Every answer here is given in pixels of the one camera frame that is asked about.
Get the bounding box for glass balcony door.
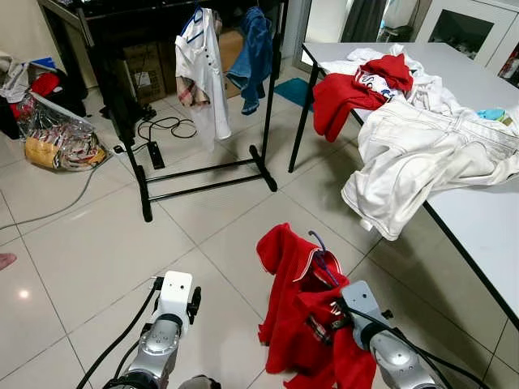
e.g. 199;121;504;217
302;0;350;45

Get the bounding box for grey floor cable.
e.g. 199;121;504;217
0;158;106;233

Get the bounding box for grey robot leg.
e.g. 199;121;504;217
177;374;221;389

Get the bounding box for dark grey curtain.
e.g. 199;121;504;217
341;0;390;43

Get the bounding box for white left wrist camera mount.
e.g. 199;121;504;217
154;271;195;331

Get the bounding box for black table leg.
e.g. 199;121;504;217
288;61;323;175

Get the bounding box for white shirt with plaid trim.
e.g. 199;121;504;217
174;6;233;153

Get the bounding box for appliance with teal hose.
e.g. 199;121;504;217
380;0;421;41

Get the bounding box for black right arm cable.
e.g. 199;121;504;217
345;304;491;389

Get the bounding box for brown cardboard box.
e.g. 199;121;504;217
217;29;246;78
122;41;178;106

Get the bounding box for pale crumpled garment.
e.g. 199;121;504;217
0;50;33;106

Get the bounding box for purple plastic clothes hanger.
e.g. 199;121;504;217
307;230;343;286

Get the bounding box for red sweater with white band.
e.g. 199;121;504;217
312;53;414;144

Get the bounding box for clothes rack frame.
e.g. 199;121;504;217
36;0;290;224

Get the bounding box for cream denim jacket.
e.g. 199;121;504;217
341;96;519;242

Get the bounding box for plastic bag colourful contents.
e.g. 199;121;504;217
15;91;110;173

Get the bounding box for teal floor mat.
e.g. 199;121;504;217
273;77;315;112

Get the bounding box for white cabinet with glass doors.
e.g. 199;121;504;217
412;0;519;78

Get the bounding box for black power strip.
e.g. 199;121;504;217
146;140;166;171

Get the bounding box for black crumpled garment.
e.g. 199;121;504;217
45;69;92;121

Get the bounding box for red fleece garment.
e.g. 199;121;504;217
28;71;62;100

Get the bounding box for blue clothes hanger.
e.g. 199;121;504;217
180;2;208;41

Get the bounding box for black floor cable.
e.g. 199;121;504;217
114;112;200;155

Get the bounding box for red polo shirt plaid trim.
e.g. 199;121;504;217
256;223;379;389

